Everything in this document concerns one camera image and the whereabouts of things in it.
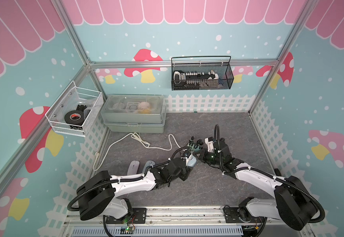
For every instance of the pale blue wireless mouse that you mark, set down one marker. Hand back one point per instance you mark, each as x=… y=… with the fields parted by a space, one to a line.
x=191 y=161

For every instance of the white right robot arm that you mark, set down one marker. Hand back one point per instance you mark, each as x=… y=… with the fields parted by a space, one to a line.
x=289 y=201

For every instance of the white wire basket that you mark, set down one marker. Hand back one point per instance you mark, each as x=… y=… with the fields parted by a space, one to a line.
x=75 y=98

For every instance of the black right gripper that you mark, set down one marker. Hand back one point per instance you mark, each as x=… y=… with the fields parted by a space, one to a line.
x=203 y=152

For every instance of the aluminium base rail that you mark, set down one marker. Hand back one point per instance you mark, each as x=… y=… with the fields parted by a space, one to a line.
x=180 y=221

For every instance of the green plastic storage box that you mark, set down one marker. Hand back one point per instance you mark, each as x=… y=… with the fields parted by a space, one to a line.
x=135 y=113

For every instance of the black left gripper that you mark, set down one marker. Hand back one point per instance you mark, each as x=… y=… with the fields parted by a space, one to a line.
x=186 y=174

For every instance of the lilac wireless mouse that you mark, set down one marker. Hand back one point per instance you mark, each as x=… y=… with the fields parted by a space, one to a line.
x=133 y=168

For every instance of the light blue wireless mouse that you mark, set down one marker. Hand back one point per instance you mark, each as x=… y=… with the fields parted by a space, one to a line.
x=147 y=164

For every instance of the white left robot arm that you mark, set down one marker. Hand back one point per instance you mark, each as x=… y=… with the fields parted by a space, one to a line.
x=101 y=194

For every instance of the black wire mesh basket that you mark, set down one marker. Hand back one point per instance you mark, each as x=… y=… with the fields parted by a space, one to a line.
x=201 y=73

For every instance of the black tape roll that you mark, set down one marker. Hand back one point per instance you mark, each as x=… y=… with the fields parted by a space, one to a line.
x=75 y=118

